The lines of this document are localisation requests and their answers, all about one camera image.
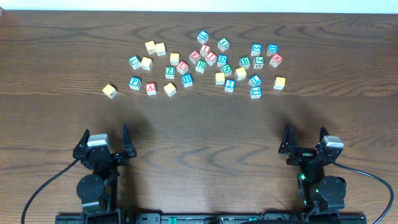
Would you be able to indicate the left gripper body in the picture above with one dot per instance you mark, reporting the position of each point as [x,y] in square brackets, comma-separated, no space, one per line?
[104,154]

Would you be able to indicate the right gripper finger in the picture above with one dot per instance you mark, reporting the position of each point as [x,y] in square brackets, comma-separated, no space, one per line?
[323,133]
[289,143]

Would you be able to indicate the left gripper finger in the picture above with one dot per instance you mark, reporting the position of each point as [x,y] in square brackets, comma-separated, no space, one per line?
[83,141]
[126,141]

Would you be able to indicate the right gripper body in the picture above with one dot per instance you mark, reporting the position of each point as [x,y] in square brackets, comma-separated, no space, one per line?
[306,155]

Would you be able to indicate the yellow block C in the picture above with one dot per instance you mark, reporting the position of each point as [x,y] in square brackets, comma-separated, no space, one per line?
[170,89]

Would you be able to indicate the yellow block O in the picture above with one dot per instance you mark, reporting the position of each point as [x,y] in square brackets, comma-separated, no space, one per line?
[219,78]

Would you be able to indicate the green block R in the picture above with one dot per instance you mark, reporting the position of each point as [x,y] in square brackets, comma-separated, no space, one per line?
[200,66]

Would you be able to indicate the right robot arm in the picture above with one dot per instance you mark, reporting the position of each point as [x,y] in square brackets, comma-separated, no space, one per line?
[322,194]

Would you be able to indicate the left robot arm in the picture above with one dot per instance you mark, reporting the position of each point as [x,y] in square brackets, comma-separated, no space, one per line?
[98,190]

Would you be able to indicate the yellow block far left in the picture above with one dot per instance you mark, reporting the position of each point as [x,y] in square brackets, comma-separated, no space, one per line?
[110,91]

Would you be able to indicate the yellow block K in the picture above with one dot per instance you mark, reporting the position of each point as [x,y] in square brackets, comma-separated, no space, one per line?
[279,83]

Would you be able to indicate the blue block T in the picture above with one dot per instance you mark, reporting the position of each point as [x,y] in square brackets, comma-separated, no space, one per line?
[255,92]

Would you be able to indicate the red block A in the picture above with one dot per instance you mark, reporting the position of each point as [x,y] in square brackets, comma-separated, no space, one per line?
[151,88]

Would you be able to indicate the blue block P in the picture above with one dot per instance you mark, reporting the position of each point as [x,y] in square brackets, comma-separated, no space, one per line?
[135,83]

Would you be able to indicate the yellow block beside green L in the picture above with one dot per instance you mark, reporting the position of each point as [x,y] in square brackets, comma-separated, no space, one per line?
[146,63]

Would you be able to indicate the blue block 2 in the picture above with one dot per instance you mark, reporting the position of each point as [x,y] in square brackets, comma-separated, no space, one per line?
[229,85]

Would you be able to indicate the red block M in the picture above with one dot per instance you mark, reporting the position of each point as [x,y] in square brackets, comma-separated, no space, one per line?
[275,60]

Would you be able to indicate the yellow block near B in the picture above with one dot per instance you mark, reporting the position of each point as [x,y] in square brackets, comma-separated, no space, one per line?
[240,73]

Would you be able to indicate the green block Z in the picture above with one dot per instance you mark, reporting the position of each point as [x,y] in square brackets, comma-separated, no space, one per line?
[169,72]

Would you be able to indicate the green block J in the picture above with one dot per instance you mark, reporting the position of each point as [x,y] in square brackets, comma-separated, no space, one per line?
[258,62]

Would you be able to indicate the blue block H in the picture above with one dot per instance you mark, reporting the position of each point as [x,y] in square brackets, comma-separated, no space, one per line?
[187,80]

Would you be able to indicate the green block B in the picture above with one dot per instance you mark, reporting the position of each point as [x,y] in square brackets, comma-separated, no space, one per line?
[245,62]

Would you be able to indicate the blue block D right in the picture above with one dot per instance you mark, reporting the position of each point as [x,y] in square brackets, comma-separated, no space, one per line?
[271,50]

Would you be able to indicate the blue block d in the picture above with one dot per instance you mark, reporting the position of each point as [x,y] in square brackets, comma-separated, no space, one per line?
[222,60]
[271,50]

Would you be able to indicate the red block U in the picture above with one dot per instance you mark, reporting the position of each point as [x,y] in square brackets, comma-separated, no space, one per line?
[182,67]

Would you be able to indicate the green block N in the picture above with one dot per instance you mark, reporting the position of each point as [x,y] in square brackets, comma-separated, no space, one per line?
[227,70]

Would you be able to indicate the blue block 5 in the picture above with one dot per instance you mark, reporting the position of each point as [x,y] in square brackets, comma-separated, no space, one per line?
[256,49]

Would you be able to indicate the yellow block centre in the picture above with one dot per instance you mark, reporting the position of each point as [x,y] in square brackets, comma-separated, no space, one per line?
[174,59]

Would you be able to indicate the yellow block upper left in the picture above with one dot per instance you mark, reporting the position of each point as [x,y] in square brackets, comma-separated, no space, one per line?
[150,46]

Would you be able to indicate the yellow block S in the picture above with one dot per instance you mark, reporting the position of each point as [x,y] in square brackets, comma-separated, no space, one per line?
[160,49]

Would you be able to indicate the blue block D centre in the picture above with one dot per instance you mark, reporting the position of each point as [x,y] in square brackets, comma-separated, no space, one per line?
[222,60]

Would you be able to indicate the red block E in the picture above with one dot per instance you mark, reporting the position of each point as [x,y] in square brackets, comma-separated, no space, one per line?
[194,56]

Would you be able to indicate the red block I lower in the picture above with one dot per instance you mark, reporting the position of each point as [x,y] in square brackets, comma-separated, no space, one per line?
[211,58]

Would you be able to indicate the green block 4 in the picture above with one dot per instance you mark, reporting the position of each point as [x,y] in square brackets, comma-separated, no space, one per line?
[223,44]

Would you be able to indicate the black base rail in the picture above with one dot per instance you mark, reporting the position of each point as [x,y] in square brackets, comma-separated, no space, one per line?
[156,218]

